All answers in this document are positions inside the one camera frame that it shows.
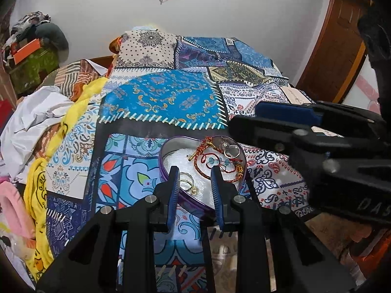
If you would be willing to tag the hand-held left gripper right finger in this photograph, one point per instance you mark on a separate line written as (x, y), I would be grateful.
(218, 201)

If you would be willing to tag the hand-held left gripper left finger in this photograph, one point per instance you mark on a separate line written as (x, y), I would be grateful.
(174, 195)

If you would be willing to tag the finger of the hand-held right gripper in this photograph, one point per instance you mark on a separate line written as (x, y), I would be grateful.
(284, 112)
(259, 132)

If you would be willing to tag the gold earring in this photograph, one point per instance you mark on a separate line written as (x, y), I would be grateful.
(194, 191)

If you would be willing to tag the purple heart-shaped tin box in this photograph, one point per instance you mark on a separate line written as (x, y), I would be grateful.
(177, 158)

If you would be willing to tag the wooden door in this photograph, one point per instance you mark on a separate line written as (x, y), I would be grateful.
(333, 45)

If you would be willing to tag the white door with pink sticker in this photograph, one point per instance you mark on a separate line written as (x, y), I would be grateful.
(365, 88)

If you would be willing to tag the blue patchwork blanket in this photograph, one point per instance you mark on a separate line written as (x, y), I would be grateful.
(171, 97)

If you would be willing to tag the yellow printed cloth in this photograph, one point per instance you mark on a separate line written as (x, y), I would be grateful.
(33, 189)

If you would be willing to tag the striped patterned sheet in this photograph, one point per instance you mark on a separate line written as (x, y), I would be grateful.
(79, 76)

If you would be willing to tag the pink plush item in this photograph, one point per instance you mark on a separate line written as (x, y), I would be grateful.
(15, 204)

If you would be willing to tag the white cloth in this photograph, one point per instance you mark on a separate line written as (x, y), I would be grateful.
(30, 119)

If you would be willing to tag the green patterned cloth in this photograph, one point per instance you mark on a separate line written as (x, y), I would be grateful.
(33, 70)

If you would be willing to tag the dark grey cushion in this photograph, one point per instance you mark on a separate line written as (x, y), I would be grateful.
(55, 35)

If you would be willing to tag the orange box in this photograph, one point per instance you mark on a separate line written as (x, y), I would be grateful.
(26, 50)

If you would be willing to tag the pile of clothes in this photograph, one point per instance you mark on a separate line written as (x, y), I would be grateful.
(27, 24)

